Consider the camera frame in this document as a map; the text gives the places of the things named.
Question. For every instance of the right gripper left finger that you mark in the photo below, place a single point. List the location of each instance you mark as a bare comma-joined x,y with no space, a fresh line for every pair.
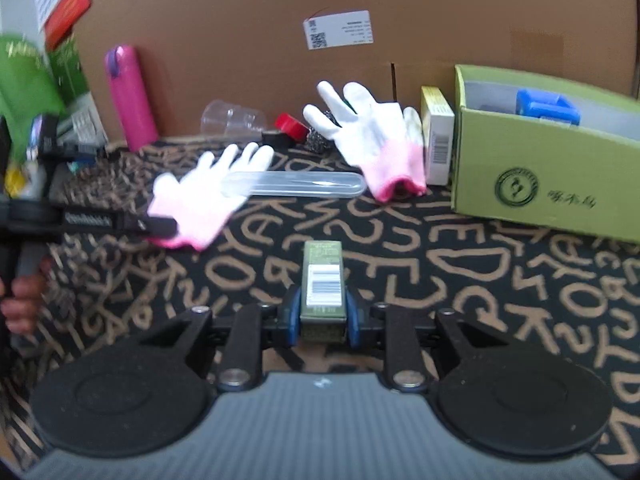
271,324

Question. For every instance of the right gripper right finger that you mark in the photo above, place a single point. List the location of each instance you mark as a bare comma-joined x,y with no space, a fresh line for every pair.
366,324

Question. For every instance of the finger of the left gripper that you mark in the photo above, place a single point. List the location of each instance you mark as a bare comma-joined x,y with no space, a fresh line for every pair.
70,152
118,223

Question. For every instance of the olive green small box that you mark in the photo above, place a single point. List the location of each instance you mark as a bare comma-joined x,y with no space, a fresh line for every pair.
323,313

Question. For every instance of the white pink glove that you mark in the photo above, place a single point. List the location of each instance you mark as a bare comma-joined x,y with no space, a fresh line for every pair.
204,199
383,140

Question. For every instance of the clear plastic tube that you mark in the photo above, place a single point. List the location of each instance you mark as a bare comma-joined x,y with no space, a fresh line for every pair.
309,184

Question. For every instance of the clear plastic cup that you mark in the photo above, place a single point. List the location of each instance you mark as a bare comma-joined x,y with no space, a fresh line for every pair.
232,123

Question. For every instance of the steel wool scrubber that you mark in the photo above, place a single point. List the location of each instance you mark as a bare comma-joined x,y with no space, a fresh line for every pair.
318,144

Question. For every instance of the red tape roll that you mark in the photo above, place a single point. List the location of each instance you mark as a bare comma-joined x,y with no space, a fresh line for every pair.
292,127

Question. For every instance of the white yellow carton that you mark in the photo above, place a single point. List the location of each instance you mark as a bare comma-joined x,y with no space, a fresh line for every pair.
438,133

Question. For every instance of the blue cube box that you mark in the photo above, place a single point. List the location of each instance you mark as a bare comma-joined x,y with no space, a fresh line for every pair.
540,104

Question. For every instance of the person's left hand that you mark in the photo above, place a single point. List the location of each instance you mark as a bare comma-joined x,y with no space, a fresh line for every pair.
22,309

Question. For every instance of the green packaging bag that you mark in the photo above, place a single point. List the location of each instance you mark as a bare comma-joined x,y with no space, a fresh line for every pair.
35,83

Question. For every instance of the pink thermos bottle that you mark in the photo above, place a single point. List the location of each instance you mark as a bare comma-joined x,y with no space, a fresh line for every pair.
133,109

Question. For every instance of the black tape roll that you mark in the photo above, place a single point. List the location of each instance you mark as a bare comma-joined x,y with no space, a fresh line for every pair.
275,138

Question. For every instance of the black letter-patterned mat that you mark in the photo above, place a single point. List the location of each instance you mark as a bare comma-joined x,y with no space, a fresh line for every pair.
576,296

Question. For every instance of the lime green storage box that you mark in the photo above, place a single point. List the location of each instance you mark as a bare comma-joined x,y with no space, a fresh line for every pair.
582,178

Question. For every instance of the large cardboard box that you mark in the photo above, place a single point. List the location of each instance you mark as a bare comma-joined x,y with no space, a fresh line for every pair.
270,54

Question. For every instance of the white shipping label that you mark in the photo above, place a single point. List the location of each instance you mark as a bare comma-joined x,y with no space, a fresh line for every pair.
338,30

